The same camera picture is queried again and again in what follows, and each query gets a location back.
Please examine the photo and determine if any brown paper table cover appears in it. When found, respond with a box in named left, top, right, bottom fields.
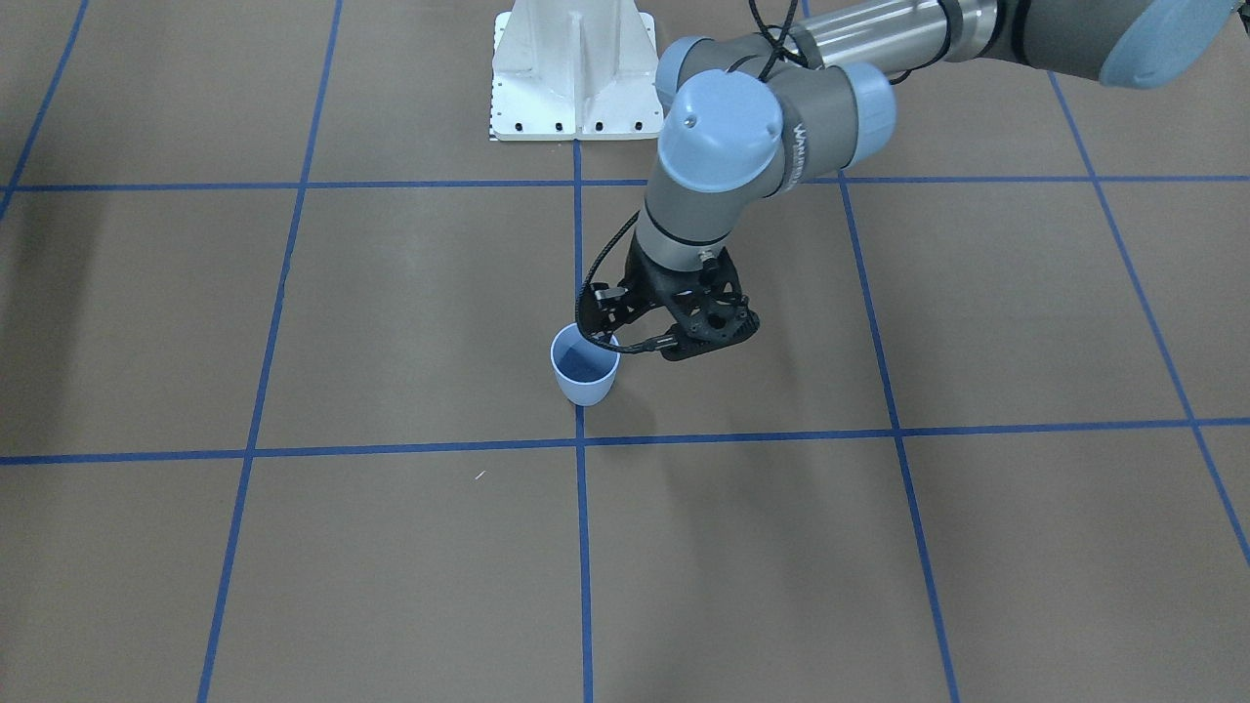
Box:
left=3, top=1, right=1248, bottom=702

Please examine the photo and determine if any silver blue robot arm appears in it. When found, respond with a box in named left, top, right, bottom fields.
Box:
left=575, top=1, right=1248, bottom=362

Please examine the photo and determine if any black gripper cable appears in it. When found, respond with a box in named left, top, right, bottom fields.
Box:
left=575, top=213, right=685, bottom=355

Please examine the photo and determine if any light blue plastic cup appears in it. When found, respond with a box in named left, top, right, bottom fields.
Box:
left=549, top=323, right=623, bottom=407

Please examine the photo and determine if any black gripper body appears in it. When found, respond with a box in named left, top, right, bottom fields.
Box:
left=590, top=239, right=760, bottom=362

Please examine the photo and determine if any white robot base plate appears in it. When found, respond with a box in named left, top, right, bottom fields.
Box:
left=488, top=1, right=663, bottom=143

